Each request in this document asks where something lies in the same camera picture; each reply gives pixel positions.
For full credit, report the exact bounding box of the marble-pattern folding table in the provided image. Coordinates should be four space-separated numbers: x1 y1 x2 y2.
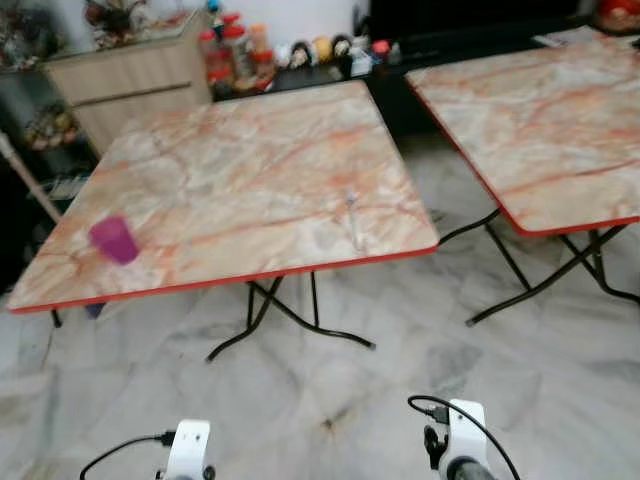
8 80 441 363
405 35 640 326

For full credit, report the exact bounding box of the purple plastic cup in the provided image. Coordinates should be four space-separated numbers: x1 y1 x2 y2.
88 215 141 266

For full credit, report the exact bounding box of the white and blue box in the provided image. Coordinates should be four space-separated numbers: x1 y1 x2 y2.
350 48 373 77

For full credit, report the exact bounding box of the black television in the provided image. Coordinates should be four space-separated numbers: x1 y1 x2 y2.
368 0 601 41

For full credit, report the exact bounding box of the orange-filled plastic jar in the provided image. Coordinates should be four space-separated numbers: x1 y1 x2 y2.
250 22 276 81

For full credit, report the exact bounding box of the light wooden cabinet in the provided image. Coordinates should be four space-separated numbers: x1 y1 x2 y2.
45 10 213 151

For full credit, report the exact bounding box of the glass shelf with figurines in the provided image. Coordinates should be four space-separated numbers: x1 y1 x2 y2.
0 30 101 201

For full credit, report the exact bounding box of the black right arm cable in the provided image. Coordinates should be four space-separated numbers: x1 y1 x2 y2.
408 396 521 480

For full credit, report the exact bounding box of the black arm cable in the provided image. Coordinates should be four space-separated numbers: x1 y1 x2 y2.
80 432 179 480
408 396 521 480

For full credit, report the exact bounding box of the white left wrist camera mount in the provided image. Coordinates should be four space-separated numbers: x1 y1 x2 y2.
165 420 213 480

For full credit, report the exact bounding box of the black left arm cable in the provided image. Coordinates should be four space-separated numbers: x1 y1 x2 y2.
80 432 179 480

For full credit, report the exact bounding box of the beige broom handle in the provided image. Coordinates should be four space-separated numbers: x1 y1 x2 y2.
0 130 61 223

